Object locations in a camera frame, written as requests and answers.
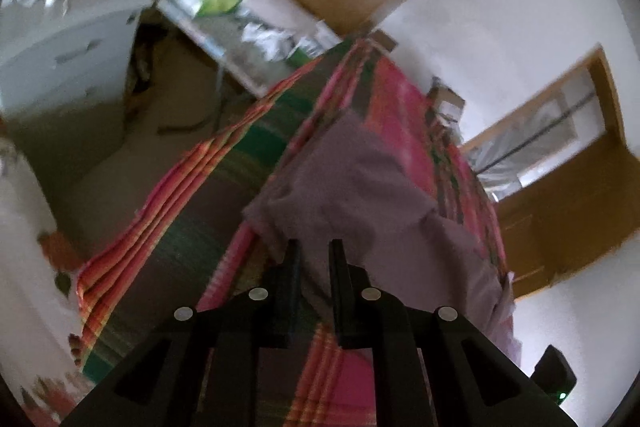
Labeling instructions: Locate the purple fleece sweater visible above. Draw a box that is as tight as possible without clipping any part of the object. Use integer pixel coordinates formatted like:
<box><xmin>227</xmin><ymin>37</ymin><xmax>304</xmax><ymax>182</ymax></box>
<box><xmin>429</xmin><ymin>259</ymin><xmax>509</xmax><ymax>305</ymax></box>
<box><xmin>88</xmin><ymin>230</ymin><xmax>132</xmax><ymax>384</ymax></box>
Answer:
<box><xmin>243</xmin><ymin>110</ymin><xmax>522</xmax><ymax>363</ymax></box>

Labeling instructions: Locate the red green plaid blanket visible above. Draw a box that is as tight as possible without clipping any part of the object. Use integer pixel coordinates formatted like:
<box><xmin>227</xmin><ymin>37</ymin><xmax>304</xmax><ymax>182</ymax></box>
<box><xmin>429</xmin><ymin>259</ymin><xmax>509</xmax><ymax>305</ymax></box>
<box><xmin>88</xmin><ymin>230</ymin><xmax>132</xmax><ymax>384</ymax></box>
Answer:
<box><xmin>74</xmin><ymin>37</ymin><xmax>509</xmax><ymax>427</ymax></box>

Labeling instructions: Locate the wooden door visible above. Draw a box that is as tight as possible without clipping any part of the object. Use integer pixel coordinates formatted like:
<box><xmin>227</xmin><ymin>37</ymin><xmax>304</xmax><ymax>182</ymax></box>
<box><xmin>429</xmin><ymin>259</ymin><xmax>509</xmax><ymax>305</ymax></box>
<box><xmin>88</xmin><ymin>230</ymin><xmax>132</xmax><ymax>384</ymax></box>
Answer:
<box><xmin>496</xmin><ymin>134</ymin><xmax>639</xmax><ymax>298</ymax></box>

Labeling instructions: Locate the plastic sheet doorway curtain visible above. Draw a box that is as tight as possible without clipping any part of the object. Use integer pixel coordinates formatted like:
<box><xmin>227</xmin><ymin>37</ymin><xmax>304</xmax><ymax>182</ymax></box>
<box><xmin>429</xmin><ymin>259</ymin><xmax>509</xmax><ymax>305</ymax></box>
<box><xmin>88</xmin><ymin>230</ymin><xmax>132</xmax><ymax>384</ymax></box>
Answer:
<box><xmin>466</xmin><ymin>69</ymin><xmax>605</xmax><ymax>202</ymax></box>

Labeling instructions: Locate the brown cardboard box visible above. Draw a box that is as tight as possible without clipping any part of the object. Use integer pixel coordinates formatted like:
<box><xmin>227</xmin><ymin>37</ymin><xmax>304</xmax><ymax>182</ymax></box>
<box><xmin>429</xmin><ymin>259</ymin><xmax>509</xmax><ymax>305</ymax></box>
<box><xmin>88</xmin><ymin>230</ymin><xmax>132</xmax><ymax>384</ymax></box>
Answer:
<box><xmin>427</xmin><ymin>77</ymin><xmax>465</xmax><ymax>124</ymax></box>

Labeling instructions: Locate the crumpled white paper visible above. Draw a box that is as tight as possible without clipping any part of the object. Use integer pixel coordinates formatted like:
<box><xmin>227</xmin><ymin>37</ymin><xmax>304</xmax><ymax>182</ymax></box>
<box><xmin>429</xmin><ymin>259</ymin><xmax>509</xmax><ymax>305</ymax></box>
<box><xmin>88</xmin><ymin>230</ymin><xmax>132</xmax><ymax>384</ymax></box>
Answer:
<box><xmin>241</xmin><ymin>22</ymin><xmax>295</xmax><ymax>62</ymax></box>

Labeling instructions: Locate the white drawer cabinet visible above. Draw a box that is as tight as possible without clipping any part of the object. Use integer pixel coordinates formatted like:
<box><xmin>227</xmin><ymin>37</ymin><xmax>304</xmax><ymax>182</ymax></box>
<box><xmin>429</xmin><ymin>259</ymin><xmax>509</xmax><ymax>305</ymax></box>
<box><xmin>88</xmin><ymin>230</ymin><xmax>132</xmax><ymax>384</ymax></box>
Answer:
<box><xmin>1</xmin><ymin>0</ymin><xmax>152</xmax><ymax>194</ymax></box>

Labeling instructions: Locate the black hanging cable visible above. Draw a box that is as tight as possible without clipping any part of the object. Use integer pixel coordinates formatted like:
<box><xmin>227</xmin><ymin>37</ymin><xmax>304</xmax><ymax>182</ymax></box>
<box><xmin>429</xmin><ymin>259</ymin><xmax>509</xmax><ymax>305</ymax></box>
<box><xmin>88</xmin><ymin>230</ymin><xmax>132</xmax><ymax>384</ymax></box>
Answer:
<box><xmin>479</xmin><ymin>93</ymin><xmax>599</xmax><ymax>176</ymax></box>

